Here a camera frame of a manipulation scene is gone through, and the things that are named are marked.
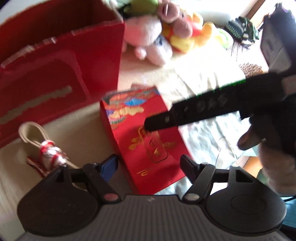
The small red gift box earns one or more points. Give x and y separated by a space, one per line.
151 159

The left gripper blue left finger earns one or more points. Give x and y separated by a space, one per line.
108 167

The green bug plush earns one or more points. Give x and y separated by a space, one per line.
138 8

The green white small plush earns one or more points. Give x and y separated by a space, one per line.
224 38

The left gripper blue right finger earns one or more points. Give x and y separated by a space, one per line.
189 167

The person's right hand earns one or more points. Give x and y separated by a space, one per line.
278 167

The pale green bed sheet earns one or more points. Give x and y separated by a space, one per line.
72 145

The large red cardboard box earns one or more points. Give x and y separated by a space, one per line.
57 57

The brown patterned cloth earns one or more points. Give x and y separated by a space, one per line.
241 54

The white pink bunny plush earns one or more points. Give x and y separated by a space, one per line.
144 33

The pink pig plush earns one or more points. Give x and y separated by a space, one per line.
171 14

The yellow duck plush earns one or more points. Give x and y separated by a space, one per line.
202 33

